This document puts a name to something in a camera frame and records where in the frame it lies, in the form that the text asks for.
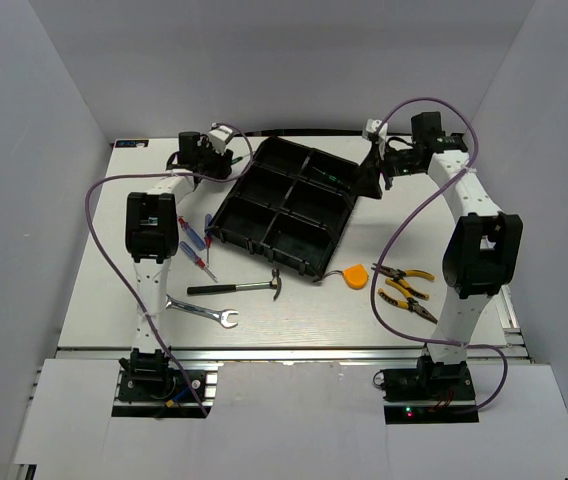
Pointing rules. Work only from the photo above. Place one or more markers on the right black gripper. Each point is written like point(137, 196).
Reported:
point(370, 167)

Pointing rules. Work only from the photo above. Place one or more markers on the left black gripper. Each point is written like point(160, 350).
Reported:
point(222, 170)

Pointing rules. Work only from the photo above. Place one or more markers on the yellow black pliers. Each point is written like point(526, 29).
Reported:
point(399, 277)
point(408, 303)

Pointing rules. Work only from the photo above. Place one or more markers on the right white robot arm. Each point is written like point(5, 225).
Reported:
point(427, 133)

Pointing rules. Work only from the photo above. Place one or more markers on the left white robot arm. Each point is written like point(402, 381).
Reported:
point(152, 238)

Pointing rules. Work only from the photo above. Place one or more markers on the blue red screwdriver middle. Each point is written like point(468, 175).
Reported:
point(208, 236)

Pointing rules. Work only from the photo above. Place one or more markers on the black compartment tray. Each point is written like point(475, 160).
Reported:
point(283, 210)

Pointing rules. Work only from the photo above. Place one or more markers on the blue red screwdriver lower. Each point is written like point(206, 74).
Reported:
point(196, 259)

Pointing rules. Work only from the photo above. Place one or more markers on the orange tape measure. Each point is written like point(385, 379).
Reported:
point(355, 277)

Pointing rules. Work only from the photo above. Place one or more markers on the silver open-end wrench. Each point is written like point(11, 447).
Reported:
point(222, 317)

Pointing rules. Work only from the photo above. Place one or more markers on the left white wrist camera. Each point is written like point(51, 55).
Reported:
point(219, 136)

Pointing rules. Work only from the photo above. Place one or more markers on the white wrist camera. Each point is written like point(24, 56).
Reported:
point(219, 136)
point(375, 130)

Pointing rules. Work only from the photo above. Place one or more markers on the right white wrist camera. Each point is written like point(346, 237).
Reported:
point(375, 130)

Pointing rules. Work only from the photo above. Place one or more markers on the black handled claw hammer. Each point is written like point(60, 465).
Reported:
point(275, 284)

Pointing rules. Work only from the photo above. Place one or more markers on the front aluminium rail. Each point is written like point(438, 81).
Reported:
point(253, 354)

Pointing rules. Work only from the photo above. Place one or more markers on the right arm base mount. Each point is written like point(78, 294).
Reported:
point(410, 401)

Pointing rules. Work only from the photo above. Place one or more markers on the right aluminium rail frame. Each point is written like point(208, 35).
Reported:
point(480, 257)

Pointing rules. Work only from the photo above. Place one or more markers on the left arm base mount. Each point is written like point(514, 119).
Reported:
point(150, 386)

